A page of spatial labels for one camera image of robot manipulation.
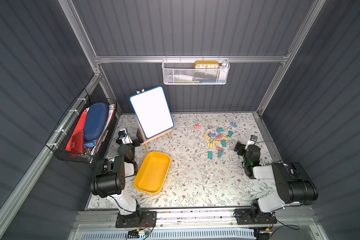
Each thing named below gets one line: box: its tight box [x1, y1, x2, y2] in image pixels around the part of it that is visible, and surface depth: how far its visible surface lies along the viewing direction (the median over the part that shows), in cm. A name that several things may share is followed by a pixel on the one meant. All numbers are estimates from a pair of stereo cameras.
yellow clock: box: [194, 60, 220, 69], surface depth 90 cm
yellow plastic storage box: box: [134, 151, 172, 195], surface depth 91 cm
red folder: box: [65, 108, 90, 154], surface depth 68 cm
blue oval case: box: [84, 102, 110, 141], surface depth 75 cm
